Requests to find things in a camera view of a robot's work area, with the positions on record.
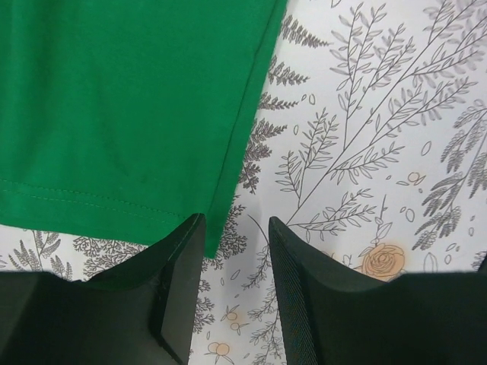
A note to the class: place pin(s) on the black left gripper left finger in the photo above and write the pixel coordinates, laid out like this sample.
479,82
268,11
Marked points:
138,312

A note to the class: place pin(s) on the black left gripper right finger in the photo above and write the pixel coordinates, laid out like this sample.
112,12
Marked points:
331,314

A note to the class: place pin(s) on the floral patterned table mat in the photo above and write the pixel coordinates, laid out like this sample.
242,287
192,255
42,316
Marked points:
370,144

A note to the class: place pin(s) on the green t shirt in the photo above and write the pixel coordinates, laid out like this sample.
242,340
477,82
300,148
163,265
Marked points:
120,119

